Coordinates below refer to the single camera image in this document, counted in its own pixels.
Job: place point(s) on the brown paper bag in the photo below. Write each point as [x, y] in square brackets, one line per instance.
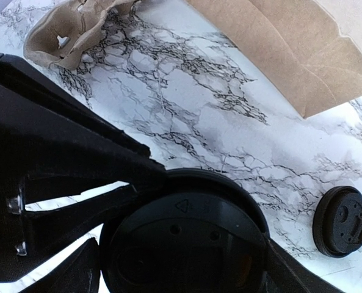
[310, 50]

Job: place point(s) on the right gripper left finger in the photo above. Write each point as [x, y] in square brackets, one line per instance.
[63, 170]

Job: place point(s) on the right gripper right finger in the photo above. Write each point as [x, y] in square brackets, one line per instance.
[286, 274]

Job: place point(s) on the cardboard cup carrier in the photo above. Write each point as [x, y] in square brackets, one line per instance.
[62, 35]

